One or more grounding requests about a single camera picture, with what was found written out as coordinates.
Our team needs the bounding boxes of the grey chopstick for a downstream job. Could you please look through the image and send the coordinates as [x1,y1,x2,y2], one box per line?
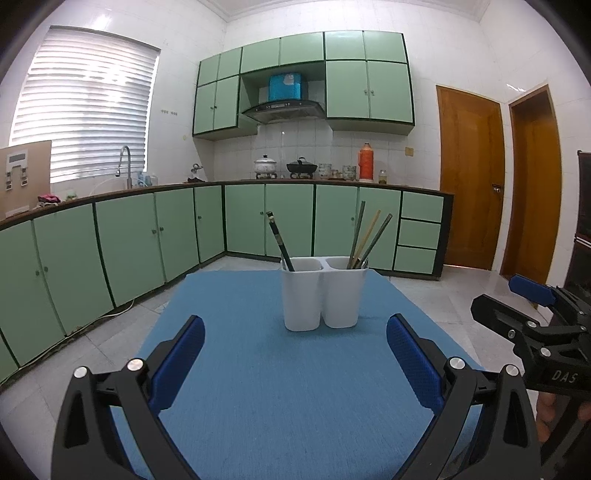
[355,213,393,269]
[346,200,366,269]

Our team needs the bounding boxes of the white window blinds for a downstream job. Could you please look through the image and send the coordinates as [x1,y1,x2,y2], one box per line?
[9,26,160,184]

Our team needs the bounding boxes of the blue box above hood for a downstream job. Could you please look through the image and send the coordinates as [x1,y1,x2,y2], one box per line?
[269,72,307,101]

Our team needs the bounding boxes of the orange thermos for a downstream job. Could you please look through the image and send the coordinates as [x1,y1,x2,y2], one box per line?
[358,142,375,182]

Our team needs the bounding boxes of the black wok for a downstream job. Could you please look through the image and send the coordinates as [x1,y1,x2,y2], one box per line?
[287,156,318,179]

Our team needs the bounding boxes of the person right hand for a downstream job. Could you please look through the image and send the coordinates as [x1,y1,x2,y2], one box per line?
[536,392,591,444]

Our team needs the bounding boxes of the blue table cloth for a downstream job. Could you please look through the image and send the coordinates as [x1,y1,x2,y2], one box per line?
[108,269,486,480]

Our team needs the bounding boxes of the black range hood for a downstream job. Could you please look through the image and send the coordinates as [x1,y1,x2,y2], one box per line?
[242,100,325,125]

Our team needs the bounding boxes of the light wooden chopstick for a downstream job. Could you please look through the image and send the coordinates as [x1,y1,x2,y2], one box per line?
[349,209,381,269]

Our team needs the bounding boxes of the black chopstick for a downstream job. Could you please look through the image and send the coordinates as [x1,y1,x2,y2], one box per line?
[266,211,294,272]

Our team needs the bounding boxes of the green upper kitchen cabinets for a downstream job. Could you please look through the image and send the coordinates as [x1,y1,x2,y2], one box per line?
[192,30,415,140]

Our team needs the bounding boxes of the dark furniture at right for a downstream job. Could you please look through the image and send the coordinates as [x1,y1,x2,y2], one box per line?
[565,150,591,303]

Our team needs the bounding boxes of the chrome kitchen faucet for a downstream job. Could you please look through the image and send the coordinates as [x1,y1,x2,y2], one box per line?
[115,144,133,189]

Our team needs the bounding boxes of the white double utensil holder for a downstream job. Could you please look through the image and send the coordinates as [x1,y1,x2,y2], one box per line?
[280,256,370,332]

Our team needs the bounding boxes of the green lower kitchen cabinets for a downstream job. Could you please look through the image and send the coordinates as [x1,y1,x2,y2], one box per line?
[1,181,454,378]

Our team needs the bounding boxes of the cardboard box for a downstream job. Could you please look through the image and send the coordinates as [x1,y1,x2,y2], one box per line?
[0,140,52,220]

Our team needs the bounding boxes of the white cooking pot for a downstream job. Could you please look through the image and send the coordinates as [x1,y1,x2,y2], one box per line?
[254,154,277,179]

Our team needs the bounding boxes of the green kitchen cabinets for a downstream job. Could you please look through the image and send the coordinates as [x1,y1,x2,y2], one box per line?
[1,181,454,378]
[192,30,415,140]

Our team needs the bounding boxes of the brown wooden door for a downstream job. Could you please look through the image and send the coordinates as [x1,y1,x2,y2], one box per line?
[437,86,505,270]

